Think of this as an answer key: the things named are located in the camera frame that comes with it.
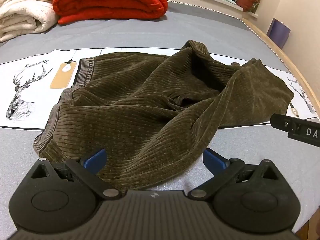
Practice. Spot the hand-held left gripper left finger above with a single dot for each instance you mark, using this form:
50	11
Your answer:
95	161

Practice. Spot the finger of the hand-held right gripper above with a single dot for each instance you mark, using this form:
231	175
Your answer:
280	122

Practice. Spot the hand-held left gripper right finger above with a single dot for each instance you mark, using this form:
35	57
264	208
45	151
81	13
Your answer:
212	161

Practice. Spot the purple box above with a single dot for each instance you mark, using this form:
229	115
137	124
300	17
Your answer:
278	33

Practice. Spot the white deer printed sheet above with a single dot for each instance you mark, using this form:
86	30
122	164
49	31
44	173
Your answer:
32	62

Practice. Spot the bed with grey sheet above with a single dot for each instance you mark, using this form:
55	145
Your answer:
140	35

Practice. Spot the white headboard shelf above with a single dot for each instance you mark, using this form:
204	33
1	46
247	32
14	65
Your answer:
200	1

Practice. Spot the red folded quilt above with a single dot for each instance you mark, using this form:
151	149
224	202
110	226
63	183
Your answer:
110	1

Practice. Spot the white folded blanket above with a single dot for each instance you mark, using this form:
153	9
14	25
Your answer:
22	7

